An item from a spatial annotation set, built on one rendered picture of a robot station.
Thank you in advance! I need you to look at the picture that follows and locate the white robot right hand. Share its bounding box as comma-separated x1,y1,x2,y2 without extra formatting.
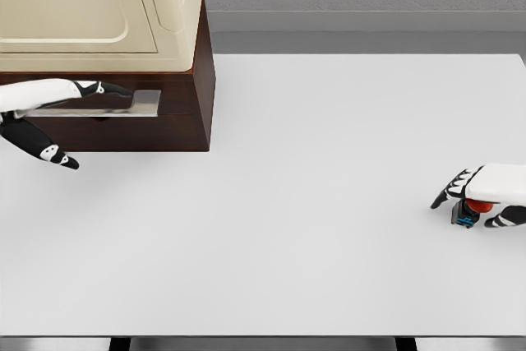
429,163,526,229

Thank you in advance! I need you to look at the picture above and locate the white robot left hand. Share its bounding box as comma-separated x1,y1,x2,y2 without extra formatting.
0,78,135,172

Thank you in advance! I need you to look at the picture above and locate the red button switch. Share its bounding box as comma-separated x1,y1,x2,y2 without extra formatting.
450,198,495,230

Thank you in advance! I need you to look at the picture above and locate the brown drawer with metal handle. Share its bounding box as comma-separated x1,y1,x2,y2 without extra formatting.
0,78,196,119

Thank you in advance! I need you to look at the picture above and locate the dark brown wooden cabinet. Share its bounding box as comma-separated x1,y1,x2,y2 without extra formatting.
0,0,217,154

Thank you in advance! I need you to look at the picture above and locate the cream microwave oven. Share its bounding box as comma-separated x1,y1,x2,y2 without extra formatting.
0,0,203,74

